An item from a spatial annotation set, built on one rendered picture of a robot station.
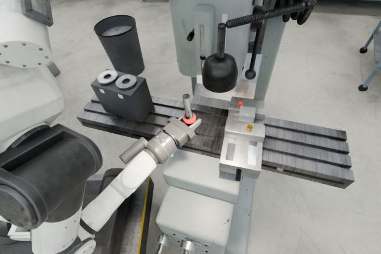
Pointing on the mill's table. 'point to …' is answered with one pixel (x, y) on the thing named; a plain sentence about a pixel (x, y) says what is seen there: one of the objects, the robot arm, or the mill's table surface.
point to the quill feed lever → (254, 42)
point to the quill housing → (176, 6)
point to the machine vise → (232, 161)
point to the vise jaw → (232, 130)
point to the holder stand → (123, 94)
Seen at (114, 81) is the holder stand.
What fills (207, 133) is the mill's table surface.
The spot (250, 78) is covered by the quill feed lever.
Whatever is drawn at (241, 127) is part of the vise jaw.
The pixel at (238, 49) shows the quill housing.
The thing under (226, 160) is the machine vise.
